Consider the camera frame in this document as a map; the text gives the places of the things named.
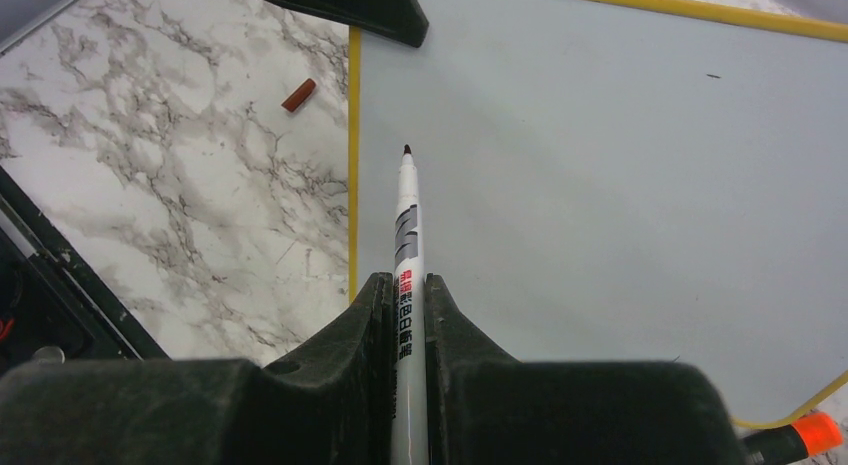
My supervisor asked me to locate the black marker orange cap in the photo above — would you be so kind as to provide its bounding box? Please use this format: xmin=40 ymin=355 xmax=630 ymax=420
xmin=742 ymin=412 xmax=844 ymax=465

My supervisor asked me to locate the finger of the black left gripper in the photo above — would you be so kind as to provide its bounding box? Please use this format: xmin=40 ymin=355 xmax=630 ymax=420
xmin=263 ymin=0 xmax=429 ymax=48

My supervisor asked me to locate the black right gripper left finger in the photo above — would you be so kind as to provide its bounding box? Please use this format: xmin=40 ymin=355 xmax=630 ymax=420
xmin=1 ymin=273 xmax=392 ymax=464

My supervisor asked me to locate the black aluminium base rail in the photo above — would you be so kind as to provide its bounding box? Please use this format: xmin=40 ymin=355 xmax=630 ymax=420
xmin=1 ymin=172 xmax=168 ymax=373

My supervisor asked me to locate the white brown whiteboard marker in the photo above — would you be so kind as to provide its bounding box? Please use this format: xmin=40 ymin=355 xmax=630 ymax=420
xmin=390 ymin=145 xmax=430 ymax=464

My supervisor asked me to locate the brown marker cap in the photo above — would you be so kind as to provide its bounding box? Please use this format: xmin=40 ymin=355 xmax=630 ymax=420
xmin=281 ymin=78 xmax=317 ymax=113

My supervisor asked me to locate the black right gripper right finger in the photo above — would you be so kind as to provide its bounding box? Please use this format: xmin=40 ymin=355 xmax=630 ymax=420
xmin=425 ymin=275 xmax=744 ymax=464

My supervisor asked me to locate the yellow framed whiteboard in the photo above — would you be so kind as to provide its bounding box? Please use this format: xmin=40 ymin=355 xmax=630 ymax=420
xmin=350 ymin=0 xmax=847 ymax=423

